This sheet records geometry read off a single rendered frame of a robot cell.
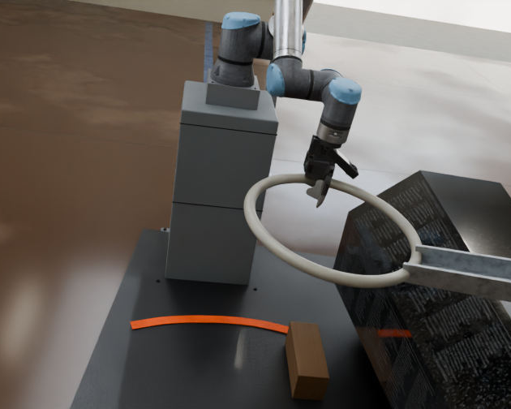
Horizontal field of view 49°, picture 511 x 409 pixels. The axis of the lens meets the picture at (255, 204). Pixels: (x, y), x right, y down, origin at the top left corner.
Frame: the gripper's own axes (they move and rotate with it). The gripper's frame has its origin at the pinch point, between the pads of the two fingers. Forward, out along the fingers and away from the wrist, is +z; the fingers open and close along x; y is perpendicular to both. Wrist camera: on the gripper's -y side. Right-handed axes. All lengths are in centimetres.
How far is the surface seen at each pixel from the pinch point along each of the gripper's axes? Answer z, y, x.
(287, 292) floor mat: 84, -13, -64
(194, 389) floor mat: 86, 25, 3
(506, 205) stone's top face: 1, -73, -27
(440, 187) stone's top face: 3, -51, -35
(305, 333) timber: 71, -16, -22
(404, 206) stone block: 12, -39, -31
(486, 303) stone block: 5, -45, 31
